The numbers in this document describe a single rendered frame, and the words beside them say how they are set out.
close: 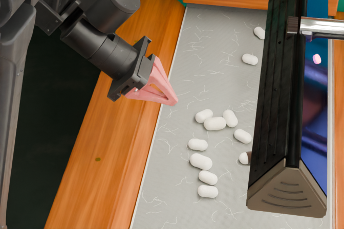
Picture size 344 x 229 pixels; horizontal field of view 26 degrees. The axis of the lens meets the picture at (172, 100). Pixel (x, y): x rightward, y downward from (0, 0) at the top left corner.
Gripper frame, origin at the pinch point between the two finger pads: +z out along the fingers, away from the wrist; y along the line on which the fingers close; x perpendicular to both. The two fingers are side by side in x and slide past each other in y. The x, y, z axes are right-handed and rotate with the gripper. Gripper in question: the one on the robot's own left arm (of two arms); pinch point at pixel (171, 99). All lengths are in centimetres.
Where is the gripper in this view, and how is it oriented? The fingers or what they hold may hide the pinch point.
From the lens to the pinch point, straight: 115.6
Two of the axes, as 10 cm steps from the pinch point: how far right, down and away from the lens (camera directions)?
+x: -6.4, 5.1, 5.7
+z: 7.5, 5.7, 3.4
